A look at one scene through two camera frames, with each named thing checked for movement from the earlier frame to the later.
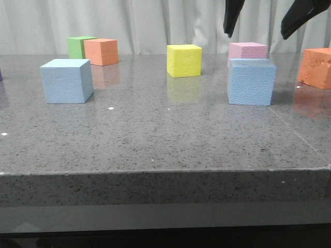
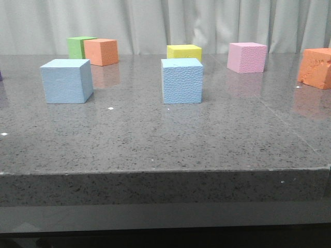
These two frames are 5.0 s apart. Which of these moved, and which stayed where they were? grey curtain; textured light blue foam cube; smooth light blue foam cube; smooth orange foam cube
Moved: textured light blue foam cube
Stayed: grey curtain; smooth orange foam cube; smooth light blue foam cube
